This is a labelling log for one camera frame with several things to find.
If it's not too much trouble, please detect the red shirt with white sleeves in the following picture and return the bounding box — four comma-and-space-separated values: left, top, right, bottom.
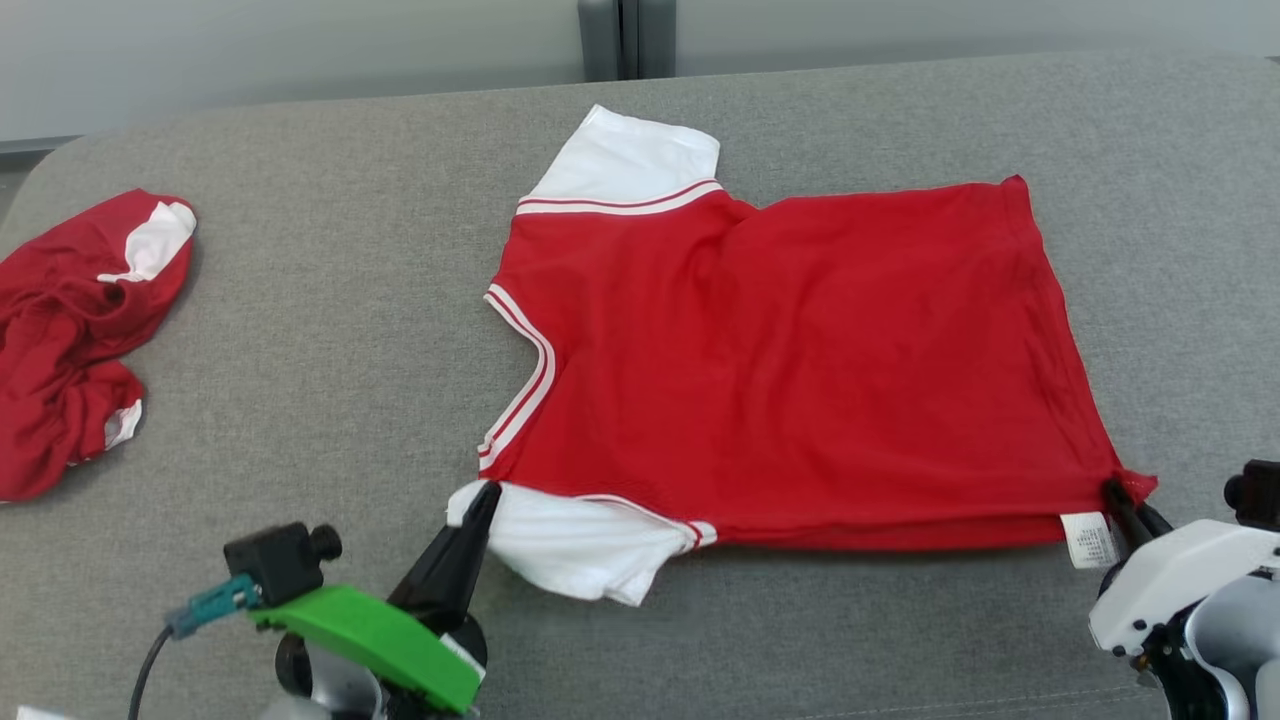
447, 105, 1159, 608

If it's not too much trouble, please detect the grey metal post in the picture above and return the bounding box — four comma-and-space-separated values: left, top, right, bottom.
578, 0, 677, 81

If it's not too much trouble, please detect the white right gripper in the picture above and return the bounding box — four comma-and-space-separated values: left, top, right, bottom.
1088, 480, 1280, 656

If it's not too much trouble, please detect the crumpled red and white garment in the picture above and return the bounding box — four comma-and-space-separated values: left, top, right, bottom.
0, 190, 198, 503

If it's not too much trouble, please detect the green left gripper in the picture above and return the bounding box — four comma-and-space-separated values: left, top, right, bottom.
250, 483, 503, 714

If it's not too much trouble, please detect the left cable with teal connector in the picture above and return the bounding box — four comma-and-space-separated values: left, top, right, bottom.
128, 575, 263, 720

